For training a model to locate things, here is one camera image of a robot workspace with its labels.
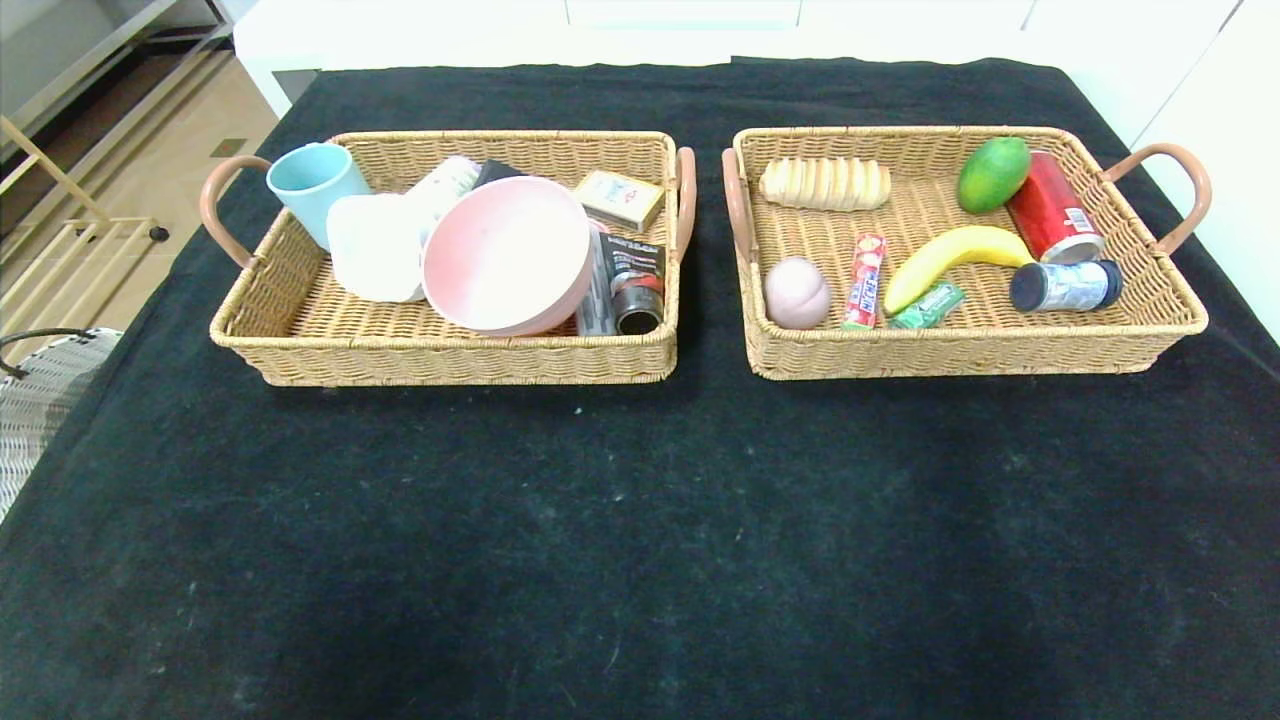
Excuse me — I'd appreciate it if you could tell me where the clear plastic cutlery case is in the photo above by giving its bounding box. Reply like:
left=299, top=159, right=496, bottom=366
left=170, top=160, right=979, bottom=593
left=574, top=230, right=617, bottom=338

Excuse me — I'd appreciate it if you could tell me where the pink peach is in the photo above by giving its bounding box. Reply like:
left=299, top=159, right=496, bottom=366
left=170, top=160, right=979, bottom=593
left=763, top=256, right=833, bottom=331

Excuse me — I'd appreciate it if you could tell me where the pink bowl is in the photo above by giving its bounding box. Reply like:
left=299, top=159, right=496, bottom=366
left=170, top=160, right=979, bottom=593
left=420, top=175, right=594, bottom=339

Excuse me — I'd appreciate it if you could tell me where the black leather glasses case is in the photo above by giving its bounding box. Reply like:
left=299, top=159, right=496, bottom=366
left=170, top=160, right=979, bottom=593
left=471, top=158, right=529, bottom=192

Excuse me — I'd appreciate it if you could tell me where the red Hi-Chew candy pack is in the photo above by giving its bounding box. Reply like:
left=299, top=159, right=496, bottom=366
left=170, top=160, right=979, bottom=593
left=841, top=233, right=889, bottom=331

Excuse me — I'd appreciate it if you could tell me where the striped bread roll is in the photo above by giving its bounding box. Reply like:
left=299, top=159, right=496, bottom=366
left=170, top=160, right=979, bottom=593
left=757, top=156, right=893, bottom=213

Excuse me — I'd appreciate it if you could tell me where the black tube red label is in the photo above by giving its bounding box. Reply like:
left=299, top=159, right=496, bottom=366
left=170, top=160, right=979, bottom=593
left=600, top=232, right=667, bottom=337

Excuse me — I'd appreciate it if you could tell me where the small yellow card box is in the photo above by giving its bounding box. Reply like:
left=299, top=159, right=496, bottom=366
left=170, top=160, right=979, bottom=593
left=573, top=169, right=667, bottom=234

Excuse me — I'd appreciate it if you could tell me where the black tablecloth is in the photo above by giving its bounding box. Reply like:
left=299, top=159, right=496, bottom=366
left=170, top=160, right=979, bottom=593
left=0, top=55, right=1280, bottom=720

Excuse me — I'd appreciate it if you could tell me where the white round plastic container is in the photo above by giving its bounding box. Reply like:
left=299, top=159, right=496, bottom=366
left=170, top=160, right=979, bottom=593
left=325, top=192, right=433, bottom=304

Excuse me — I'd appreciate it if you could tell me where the green gum pack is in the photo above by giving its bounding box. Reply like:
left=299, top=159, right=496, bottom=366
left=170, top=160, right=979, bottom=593
left=889, top=281, right=967, bottom=331

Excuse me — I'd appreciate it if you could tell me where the yellow banana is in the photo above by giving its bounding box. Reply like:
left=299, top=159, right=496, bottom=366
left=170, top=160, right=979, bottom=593
left=883, top=225, right=1037, bottom=317

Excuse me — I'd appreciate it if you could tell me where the white low bench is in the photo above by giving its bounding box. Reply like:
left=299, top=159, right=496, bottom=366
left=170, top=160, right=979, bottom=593
left=232, top=0, right=1066, bottom=119

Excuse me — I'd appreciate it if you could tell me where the light blue plastic cup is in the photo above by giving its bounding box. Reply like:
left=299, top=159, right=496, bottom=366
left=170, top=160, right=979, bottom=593
left=265, top=142, right=371, bottom=253

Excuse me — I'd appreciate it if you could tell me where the green mango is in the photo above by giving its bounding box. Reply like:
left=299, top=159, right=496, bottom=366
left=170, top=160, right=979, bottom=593
left=956, top=136, right=1033, bottom=215

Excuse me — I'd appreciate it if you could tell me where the small silver jar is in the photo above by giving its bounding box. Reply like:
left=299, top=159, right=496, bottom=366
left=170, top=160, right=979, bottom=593
left=1009, top=258, right=1125, bottom=313

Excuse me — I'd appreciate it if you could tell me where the red soda can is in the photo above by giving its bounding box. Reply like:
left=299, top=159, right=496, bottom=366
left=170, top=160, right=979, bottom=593
left=1005, top=150, right=1107, bottom=266

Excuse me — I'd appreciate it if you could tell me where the light wooden rack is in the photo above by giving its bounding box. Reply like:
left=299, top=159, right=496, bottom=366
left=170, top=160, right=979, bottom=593
left=0, top=115, right=169, bottom=336

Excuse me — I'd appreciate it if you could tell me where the white woven chair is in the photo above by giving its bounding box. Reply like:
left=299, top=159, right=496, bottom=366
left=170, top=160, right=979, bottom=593
left=0, top=327, right=123, bottom=521

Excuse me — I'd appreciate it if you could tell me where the woven wicker basket with handles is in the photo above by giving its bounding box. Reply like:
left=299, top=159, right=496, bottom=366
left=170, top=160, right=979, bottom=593
left=720, top=125, right=1214, bottom=382
left=198, top=130, right=698, bottom=388

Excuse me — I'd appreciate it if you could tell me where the grey metal shelf frame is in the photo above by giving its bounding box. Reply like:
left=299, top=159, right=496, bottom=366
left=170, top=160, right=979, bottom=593
left=0, top=0, right=233, bottom=136

